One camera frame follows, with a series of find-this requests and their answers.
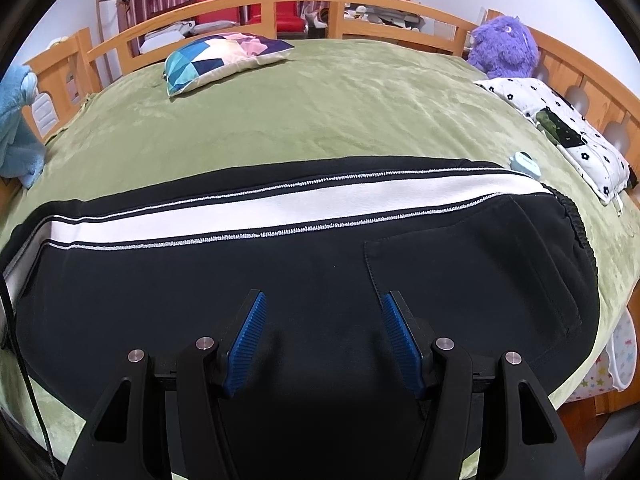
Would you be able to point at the purple plush toy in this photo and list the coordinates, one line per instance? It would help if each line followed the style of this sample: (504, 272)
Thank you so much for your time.
(500, 45)

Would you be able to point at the white floral pillow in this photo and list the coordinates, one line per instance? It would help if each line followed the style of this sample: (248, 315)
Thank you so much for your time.
(530, 95)

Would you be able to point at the geometric print pillow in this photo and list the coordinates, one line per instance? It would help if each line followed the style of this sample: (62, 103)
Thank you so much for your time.
(215, 60)

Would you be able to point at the black pants with white stripe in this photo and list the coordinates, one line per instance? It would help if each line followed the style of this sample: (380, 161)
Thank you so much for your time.
(300, 270)

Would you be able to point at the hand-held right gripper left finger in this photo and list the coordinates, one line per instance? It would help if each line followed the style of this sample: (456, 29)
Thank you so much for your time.
(247, 340)

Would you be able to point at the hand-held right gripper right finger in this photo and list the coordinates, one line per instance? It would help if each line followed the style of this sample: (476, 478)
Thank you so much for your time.
(400, 345)

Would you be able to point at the small teal case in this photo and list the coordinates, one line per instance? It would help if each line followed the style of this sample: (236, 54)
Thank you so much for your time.
(525, 164)

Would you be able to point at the white cushion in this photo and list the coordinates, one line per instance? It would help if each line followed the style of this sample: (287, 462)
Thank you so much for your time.
(165, 37)

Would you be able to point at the blue plush towel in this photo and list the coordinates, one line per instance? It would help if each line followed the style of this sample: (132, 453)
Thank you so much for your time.
(15, 130)

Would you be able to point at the star print cloth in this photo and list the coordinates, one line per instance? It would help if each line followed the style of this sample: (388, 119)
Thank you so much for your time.
(620, 355)

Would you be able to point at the green plush blanket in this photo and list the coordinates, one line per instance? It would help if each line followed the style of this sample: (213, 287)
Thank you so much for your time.
(325, 110)

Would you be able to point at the wooden coat rack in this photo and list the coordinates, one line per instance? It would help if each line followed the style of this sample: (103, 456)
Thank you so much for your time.
(102, 35)

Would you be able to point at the wooden bed frame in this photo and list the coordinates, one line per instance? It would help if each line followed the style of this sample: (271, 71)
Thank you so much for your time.
(336, 20)

